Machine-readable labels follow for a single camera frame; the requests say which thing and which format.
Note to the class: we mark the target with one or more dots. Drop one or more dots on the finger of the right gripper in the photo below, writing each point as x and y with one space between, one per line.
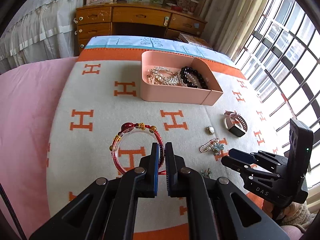
239 164
242 156

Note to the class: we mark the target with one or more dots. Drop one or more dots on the window with metal grille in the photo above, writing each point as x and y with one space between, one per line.
281 61

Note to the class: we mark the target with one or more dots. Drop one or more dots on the white orange H blanket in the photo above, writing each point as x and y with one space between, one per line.
103 92

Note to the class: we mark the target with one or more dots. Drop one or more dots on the round pearl brooch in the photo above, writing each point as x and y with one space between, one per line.
210 129

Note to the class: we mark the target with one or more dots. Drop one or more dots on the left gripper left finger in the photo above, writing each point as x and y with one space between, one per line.
148 185

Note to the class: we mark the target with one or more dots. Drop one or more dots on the white lace covered furniture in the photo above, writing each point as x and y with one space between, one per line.
41 30

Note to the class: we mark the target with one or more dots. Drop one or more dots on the wooden desk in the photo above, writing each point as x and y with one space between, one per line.
134 19

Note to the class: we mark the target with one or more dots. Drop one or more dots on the pink jewelry tray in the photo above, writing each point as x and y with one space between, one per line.
198 84

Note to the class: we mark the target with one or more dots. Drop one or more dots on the red beaded bangle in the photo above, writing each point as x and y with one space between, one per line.
132 142

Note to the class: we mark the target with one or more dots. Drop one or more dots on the silver rhinestone hair comb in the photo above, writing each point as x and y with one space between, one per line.
163 76

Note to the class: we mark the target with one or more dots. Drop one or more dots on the blue tree print cloth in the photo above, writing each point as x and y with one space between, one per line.
151 43

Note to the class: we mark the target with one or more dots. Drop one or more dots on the cream curtain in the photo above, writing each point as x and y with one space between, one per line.
230 23

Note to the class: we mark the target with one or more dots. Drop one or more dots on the pink bed sheet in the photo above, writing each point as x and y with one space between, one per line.
29 97

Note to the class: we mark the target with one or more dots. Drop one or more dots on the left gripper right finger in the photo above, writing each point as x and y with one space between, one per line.
173 164

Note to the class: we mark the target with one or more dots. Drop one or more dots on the blue flower hair clip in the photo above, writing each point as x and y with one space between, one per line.
206 173

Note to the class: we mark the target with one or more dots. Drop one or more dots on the gold safety pin brooch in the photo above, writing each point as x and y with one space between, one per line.
209 145

